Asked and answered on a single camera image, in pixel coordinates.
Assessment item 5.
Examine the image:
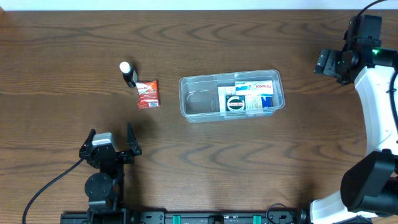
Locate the white blue medicine box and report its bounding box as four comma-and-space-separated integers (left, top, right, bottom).
218, 86, 272, 114

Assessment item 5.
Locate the green Zam-Buk tin box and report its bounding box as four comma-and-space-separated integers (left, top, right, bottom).
225, 95, 246, 111

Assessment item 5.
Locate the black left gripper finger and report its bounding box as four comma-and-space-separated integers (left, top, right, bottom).
127, 123, 141, 156
79, 129, 95, 157

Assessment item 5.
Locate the black mounting rail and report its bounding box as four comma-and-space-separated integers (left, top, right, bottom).
60, 210, 310, 224

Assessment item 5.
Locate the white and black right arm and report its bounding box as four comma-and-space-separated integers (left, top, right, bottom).
309, 45, 397, 223

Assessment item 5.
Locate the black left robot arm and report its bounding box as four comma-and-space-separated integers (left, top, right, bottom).
79, 124, 142, 223

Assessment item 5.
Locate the grey wrist camera, left arm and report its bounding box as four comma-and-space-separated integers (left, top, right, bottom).
91, 133, 116, 149

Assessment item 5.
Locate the dark bottle with white cap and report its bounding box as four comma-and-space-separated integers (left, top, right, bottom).
119, 62, 138, 88

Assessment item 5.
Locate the white blue Panadol box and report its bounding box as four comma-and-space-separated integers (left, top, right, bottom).
235, 80, 274, 96

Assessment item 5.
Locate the clear plastic container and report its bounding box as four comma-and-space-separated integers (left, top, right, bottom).
179, 70, 285, 123

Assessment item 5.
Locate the red Panadol ActiFast box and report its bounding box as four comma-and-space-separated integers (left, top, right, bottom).
136, 80, 160, 110

